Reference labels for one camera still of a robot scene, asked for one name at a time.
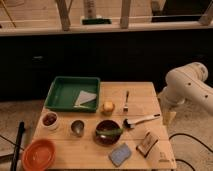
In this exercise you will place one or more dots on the green vegetable piece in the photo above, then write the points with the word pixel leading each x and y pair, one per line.
pixel 113 132

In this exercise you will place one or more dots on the orange plastic bowl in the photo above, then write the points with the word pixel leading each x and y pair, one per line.
pixel 38 155

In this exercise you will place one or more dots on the black pole stand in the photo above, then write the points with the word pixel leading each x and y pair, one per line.
pixel 17 148

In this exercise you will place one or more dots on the dark brown bowl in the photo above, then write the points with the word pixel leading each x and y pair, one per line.
pixel 106 140

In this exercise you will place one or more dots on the white folded cloth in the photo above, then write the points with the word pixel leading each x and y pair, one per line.
pixel 84 97

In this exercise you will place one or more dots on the green plastic tray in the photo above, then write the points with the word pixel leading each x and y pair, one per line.
pixel 64 91

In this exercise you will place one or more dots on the green base wooden stand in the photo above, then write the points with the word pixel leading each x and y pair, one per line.
pixel 90 17

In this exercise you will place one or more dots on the small metal cup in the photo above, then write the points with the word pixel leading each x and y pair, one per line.
pixel 77 127

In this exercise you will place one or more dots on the metal fork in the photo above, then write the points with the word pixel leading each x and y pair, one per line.
pixel 125 108

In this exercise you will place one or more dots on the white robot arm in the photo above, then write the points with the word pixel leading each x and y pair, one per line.
pixel 185 83

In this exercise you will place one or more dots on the small white bowl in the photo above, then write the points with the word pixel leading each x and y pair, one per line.
pixel 50 121

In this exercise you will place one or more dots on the yellow round food item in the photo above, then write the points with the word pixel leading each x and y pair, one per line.
pixel 108 107

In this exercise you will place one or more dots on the blue sponge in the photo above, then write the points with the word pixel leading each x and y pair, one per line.
pixel 120 154

